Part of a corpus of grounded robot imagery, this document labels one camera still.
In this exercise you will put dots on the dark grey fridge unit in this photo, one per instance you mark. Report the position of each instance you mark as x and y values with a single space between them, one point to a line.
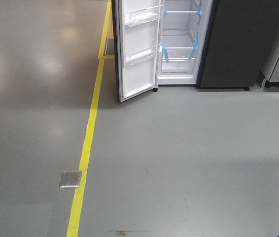
237 40

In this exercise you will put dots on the clear middle door bin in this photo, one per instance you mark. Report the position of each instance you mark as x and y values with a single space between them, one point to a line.
139 17

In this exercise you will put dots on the fridge door with bins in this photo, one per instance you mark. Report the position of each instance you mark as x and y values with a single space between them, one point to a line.
133 80

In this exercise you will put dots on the clear crisper drawer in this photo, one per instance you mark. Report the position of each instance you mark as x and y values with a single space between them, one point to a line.
178 53

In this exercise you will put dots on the steel floor socket plate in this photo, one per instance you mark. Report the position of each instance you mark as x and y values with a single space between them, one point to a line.
70 179

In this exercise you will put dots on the clear door bin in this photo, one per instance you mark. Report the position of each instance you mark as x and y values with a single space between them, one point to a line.
142 55
139 17

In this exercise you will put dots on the clear lower door bin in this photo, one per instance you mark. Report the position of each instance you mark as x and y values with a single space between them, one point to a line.
142 55

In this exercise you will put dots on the blue tape strip left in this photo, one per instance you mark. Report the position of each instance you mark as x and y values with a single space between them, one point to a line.
165 50

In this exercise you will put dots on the blue tape strip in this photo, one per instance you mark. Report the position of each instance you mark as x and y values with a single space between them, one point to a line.
195 47
165 50
199 11

